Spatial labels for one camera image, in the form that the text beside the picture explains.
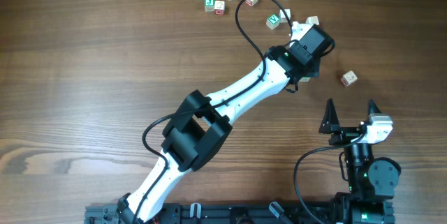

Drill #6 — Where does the green J letter block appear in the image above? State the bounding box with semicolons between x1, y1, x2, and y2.
204;0;215;13

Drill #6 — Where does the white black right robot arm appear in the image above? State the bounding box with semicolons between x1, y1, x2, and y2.
318;99;402;224

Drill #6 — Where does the white red picture block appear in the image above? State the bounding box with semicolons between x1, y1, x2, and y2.
306;16;319;25

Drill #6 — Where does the white red letter block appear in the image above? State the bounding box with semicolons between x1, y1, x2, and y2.
214;1;225;15

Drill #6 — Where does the plain white picture block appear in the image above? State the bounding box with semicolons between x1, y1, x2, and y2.
279;9;291;23

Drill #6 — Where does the green N letter block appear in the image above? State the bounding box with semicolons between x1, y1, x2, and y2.
299;77;311;82

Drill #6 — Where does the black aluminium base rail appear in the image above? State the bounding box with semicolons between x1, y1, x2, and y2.
84;201;395;224

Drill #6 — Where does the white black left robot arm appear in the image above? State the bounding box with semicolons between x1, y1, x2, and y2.
117;25;335;223

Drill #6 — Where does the green V letter block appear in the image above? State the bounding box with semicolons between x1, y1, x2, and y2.
266;14;280;30

